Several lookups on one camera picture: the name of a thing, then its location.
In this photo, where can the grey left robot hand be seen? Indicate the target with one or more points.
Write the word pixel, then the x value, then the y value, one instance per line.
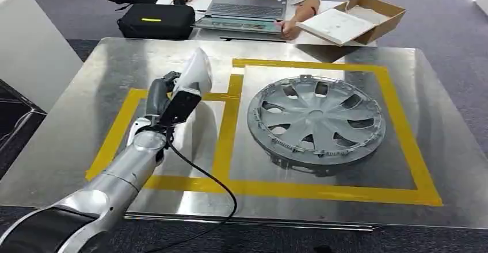
pixel 156 97

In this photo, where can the white cloth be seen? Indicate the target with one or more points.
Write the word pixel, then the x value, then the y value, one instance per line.
pixel 196 72

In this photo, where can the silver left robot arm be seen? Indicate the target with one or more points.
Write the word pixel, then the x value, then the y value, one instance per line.
pixel 114 182

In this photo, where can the black carrying case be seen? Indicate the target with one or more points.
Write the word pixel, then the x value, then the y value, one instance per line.
pixel 156 20

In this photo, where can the yellow bench tape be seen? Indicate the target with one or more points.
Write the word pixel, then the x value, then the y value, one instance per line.
pixel 228 129

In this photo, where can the black computer mouse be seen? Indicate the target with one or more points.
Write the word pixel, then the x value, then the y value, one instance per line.
pixel 179 0

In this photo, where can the white desk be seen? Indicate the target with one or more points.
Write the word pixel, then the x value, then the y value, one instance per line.
pixel 200 1

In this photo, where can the grey laptop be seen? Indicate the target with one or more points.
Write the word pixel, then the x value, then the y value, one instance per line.
pixel 248 9

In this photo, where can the grey wheel hubcap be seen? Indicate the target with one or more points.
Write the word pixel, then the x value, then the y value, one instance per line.
pixel 316 125

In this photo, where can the white foam sheet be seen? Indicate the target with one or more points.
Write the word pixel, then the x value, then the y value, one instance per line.
pixel 335 25

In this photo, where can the brown cardboard box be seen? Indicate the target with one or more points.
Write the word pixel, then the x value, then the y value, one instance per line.
pixel 389 19

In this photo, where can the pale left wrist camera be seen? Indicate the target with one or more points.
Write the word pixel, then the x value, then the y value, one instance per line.
pixel 179 108

